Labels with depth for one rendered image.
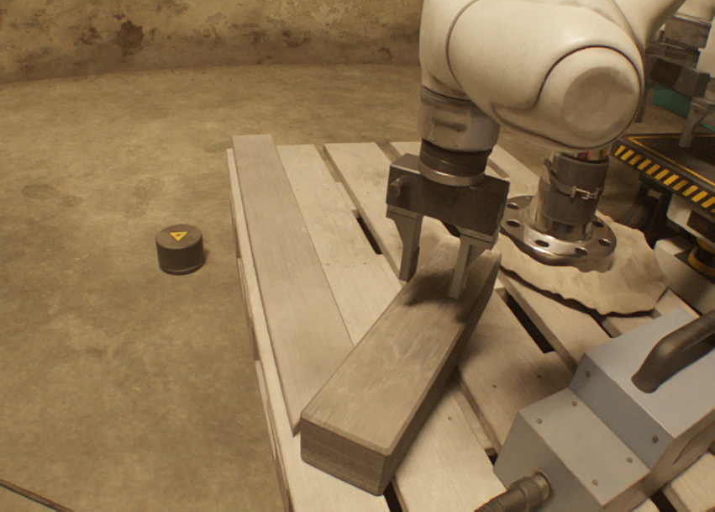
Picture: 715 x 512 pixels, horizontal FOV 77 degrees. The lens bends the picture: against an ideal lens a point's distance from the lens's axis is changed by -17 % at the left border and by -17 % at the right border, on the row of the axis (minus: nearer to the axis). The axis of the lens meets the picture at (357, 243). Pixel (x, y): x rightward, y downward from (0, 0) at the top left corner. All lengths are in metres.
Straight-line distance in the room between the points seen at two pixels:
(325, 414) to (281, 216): 0.55
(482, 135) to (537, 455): 0.33
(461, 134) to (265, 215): 0.58
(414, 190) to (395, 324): 0.18
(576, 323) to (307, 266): 0.46
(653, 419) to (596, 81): 0.34
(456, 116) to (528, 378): 0.41
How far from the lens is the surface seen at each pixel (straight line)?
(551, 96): 0.34
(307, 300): 0.81
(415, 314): 0.70
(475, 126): 0.53
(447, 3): 0.49
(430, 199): 0.59
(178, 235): 1.18
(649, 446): 0.57
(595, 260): 1.02
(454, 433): 0.68
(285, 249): 0.93
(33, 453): 0.89
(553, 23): 0.35
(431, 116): 0.54
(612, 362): 0.59
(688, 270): 1.30
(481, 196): 0.57
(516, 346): 0.83
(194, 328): 1.03
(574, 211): 1.02
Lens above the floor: 0.66
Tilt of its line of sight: 31 degrees down
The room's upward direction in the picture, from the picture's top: 5 degrees clockwise
